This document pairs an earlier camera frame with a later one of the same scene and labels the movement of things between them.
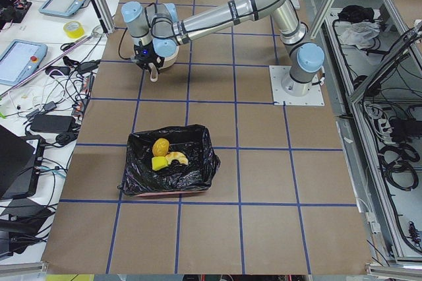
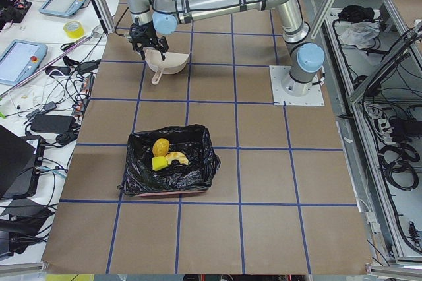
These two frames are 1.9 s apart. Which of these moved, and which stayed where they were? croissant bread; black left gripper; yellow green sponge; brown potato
Moved: black left gripper
Stayed: brown potato; croissant bread; yellow green sponge
